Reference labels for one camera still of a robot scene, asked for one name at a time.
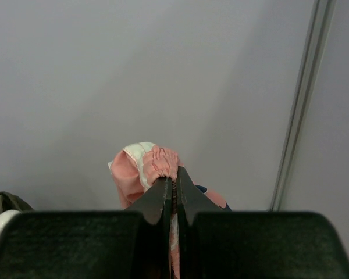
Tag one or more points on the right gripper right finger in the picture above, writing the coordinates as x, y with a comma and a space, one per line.
218, 243

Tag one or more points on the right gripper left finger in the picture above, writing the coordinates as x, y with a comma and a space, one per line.
130, 243

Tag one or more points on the pink patterned shorts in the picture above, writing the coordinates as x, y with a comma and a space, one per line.
135, 169

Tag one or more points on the white and steel clothes rack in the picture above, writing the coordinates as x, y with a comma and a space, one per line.
0, 223

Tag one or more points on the olive green shorts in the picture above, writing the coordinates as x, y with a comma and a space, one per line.
10, 201

